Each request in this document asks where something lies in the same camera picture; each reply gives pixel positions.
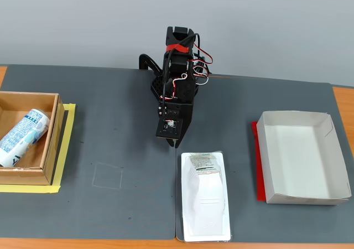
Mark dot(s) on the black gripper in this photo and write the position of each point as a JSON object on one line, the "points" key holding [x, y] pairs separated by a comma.
{"points": [[187, 124]]}

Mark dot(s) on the white packaged sandwich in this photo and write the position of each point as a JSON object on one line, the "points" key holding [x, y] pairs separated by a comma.
{"points": [[206, 196]]}

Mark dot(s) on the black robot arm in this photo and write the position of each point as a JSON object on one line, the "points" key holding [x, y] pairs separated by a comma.
{"points": [[179, 66]]}

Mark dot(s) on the brown cardboard box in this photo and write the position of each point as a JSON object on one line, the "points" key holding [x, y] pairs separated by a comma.
{"points": [[47, 160]]}

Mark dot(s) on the dark gray table mat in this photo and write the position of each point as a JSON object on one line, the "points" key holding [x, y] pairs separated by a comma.
{"points": [[243, 99], [110, 121]]}

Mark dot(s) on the red tape band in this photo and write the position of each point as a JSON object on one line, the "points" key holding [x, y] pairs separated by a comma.
{"points": [[177, 48]]}

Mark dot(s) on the red paper sheet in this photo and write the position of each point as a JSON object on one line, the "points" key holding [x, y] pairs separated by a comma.
{"points": [[257, 163]]}

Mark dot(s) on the grey sheet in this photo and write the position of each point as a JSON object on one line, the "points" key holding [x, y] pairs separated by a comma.
{"points": [[293, 155]]}

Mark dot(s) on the white and blue can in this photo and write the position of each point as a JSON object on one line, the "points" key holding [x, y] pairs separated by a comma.
{"points": [[23, 138]]}

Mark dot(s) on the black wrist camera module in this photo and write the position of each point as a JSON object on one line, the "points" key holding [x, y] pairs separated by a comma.
{"points": [[170, 127]]}

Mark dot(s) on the yellow masking tape frame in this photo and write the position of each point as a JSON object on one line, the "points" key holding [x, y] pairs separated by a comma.
{"points": [[67, 138]]}

